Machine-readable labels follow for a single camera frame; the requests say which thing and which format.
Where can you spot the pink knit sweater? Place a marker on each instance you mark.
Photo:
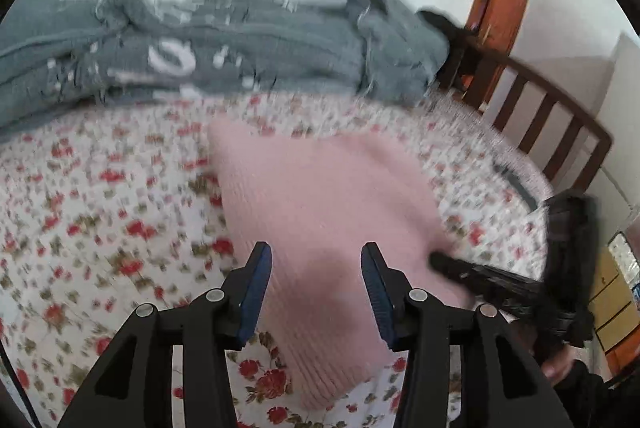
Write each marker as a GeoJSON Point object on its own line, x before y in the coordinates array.
{"type": "Point", "coordinates": [320, 198]}

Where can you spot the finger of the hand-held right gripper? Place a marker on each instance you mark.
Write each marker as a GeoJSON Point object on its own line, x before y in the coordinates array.
{"type": "Point", "coordinates": [475, 275]}

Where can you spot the person's right hand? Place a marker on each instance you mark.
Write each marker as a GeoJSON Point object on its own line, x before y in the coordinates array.
{"type": "Point", "coordinates": [557, 365]}

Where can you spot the black flat device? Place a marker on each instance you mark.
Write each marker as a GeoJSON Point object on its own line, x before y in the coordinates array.
{"type": "Point", "coordinates": [517, 188]}

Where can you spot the floral bed sheet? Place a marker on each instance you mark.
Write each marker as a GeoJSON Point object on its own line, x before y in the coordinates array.
{"type": "Point", "coordinates": [100, 208]}

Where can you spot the grey blanket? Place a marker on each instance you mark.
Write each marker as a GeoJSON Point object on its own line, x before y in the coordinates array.
{"type": "Point", "coordinates": [280, 52]}

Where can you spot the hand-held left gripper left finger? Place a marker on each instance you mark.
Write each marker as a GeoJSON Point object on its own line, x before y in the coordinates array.
{"type": "Point", "coordinates": [252, 298]}

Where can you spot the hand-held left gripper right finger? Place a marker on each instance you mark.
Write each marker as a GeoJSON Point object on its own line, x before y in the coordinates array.
{"type": "Point", "coordinates": [377, 298]}

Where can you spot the yellow cabinet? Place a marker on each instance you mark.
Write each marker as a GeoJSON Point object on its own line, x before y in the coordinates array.
{"type": "Point", "coordinates": [612, 308]}

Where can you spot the person's right forearm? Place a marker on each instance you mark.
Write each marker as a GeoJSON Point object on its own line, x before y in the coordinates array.
{"type": "Point", "coordinates": [585, 393]}

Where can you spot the dark cloth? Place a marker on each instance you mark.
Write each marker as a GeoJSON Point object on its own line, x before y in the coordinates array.
{"type": "Point", "coordinates": [440, 25]}

